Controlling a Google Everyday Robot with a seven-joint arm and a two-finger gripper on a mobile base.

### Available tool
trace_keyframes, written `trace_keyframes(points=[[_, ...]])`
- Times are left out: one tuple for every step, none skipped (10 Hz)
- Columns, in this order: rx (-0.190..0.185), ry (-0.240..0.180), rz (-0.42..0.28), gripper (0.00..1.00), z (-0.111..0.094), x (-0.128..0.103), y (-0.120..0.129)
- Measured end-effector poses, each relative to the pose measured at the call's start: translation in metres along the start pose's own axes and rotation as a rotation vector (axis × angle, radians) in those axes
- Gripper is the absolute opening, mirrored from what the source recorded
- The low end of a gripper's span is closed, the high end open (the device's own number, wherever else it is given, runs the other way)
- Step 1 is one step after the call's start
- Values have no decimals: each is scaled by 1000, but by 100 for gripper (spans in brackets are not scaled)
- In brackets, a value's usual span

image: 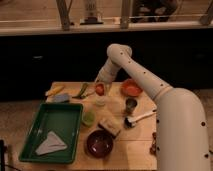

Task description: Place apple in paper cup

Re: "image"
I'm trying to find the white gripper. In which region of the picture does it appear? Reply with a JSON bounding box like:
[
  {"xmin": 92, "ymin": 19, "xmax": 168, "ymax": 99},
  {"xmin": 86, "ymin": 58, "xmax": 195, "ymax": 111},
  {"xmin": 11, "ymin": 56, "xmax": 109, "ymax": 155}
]
[{"xmin": 95, "ymin": 69, "xmax": 114, "ymax": 84}]

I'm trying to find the red apple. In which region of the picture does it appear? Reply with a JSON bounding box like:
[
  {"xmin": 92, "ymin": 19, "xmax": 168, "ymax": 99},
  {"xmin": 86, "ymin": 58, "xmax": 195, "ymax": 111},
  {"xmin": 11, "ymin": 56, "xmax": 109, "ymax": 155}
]
[{"xmin": 95, "ymin": 83, "xmax": 105, "ymax": 96}]

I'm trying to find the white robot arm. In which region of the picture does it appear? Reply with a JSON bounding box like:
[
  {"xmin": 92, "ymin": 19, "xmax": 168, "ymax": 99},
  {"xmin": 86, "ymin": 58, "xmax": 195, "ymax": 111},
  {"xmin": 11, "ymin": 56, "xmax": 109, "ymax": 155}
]
[{"xmin": 97, "ymin": 44, "xmax": 211, "ymax": 171}]

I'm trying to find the white paper cup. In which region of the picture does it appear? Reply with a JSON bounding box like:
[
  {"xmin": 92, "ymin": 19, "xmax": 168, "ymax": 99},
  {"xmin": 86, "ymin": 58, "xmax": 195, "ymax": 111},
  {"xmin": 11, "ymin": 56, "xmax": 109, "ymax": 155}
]
[{"xmin": 95, "ymin": 96, "xmax": 106, "ymax": 106}]

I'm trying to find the green plastic cup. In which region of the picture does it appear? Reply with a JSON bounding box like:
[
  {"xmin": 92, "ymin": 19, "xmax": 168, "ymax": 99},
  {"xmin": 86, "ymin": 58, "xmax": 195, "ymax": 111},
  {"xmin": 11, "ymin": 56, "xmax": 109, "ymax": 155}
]
[{"xmin": 82, "ymin": 112, "xmax": 95, "ymax": 127}]

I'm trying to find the orange bowl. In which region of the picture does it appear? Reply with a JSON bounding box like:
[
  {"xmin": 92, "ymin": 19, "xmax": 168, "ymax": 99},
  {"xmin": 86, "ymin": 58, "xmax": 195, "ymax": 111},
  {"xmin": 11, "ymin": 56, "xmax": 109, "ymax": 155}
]
[{"xmin": 120, "ymin": 79, "xmax": 143, "ymax": 97}]

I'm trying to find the green vegetable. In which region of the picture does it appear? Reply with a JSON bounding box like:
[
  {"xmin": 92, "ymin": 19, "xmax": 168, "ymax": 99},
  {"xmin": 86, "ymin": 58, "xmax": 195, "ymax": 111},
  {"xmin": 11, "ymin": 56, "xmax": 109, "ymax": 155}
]
[{"xmin": 72, "ymin": 83, "xmax": 94, "ymax": 99}]

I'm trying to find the yellow corn cob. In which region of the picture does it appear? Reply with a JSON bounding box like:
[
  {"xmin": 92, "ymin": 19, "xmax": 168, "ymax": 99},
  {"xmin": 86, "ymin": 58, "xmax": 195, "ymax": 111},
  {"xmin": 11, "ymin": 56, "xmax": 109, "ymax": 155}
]
[{"xmin": 45, "ymin": 85, "xmax": 64, "ymax": 97}]

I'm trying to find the dark purple bowl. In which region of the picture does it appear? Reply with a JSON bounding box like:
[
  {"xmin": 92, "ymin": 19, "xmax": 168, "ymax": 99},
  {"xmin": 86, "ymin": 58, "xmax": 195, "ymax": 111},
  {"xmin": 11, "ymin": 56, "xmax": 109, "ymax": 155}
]
[{"xmin": 86, "ymin": 130, "xmax": 113, "ymax": 158}]

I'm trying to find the green plastic tray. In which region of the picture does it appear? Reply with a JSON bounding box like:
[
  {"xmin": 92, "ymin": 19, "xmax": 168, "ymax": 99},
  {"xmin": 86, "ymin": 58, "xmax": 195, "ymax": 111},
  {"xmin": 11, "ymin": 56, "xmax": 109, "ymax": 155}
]
[{"xmin": 19, "ymin": 103, "xmax": 83, "ymax": 164}]

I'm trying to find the grey folded cloth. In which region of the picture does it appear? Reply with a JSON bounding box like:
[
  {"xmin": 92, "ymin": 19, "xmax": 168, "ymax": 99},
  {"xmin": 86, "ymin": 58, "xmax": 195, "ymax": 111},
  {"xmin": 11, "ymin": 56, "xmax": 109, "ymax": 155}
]
[{"xmin": 35, "ymin": 131, "xmax": 67, "ymax": 155}]

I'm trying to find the brown toy figure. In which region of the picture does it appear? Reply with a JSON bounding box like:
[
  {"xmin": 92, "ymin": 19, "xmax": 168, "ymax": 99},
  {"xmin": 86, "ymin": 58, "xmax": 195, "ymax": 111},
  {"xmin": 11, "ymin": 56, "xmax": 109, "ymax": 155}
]
[{"xmin": 150, "ymin": 132, "xmax": 156, "ymax": 156}]

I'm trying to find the wooden rail frame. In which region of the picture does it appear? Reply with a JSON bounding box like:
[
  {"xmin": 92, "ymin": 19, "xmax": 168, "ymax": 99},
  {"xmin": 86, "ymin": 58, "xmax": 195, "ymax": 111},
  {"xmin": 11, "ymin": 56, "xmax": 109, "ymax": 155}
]
[{"xmin": 0, "ymin": 0, "xmax": 213, "ymax": 36}]

